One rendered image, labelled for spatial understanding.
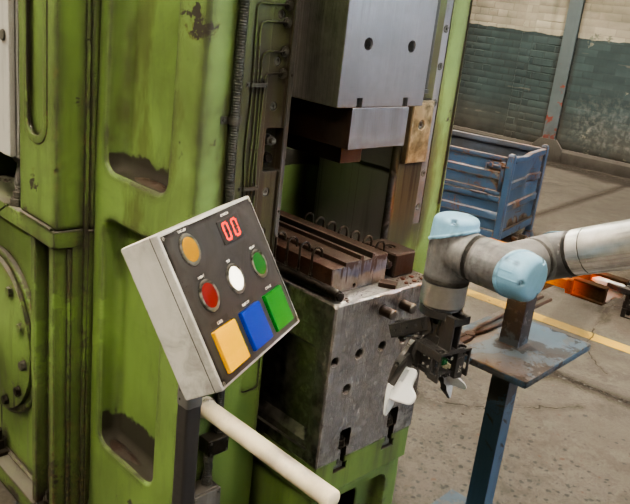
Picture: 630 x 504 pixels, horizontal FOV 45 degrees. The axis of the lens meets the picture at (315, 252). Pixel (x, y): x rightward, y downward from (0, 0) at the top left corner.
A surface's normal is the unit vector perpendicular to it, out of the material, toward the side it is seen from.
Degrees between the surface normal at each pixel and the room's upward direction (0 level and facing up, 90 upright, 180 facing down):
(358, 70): 90
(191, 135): 89
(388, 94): 90
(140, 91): 89
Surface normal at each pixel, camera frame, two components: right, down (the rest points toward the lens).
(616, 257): -0.61, 0.50
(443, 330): -0.82, 0.10
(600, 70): -0.65, 0.18
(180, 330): -0.36, 0.26
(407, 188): 0.69, 0.30
